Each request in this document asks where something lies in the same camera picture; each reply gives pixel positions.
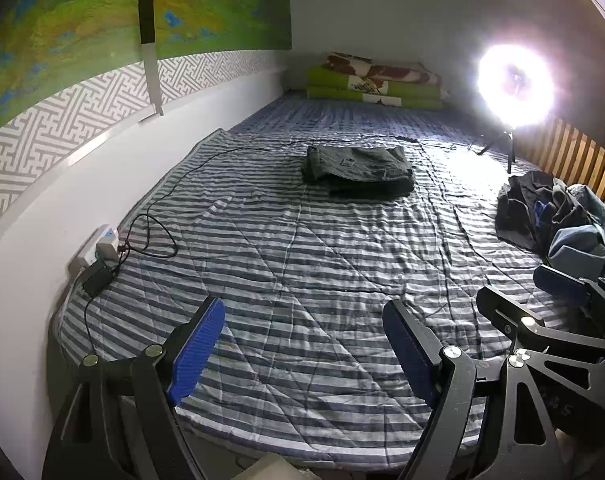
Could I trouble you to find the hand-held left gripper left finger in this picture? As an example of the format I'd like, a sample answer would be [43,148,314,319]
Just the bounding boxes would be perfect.
[42,296,226,480]

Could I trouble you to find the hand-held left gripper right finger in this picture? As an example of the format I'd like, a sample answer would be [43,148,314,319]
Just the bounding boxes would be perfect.
[382,300,565,480]

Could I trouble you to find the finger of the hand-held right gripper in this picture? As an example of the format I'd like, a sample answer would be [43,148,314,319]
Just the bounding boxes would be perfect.
[476,286,605,356]
[533,265,605,341]

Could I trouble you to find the dark grey pants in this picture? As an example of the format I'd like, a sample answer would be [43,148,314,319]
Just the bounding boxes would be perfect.
[302,144,415,200]

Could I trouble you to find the blue denim garment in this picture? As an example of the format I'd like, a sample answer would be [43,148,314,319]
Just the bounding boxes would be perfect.
[547,184,605,281]

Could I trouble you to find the black garment with blue trim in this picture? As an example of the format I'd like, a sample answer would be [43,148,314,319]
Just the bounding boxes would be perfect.
[495,170,590,253]

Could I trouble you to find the black power adapter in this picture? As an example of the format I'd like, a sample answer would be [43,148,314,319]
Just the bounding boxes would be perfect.
[82,259,114,298]

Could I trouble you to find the wooden slat railing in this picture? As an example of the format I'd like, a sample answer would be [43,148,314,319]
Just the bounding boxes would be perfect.
[522,116,605,221]

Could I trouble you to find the striped blanket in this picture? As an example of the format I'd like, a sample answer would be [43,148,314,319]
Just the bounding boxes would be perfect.
[52,95,603,471]

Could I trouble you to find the white power strip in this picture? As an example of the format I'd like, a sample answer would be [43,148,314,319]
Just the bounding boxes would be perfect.
[68,225,120,276]

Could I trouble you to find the brown patterned folded blanket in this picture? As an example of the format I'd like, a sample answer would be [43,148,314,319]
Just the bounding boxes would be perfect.
[322,51,442,88]

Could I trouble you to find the looped black cable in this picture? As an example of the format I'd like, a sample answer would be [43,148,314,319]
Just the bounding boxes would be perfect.
[115,214,179,261]

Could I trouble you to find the green landscape wall poster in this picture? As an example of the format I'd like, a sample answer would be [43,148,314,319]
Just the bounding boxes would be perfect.
[0,0,293,143]

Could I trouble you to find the black and white hanging strap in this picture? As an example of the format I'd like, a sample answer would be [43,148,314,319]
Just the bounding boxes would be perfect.
[138,0,164,117]

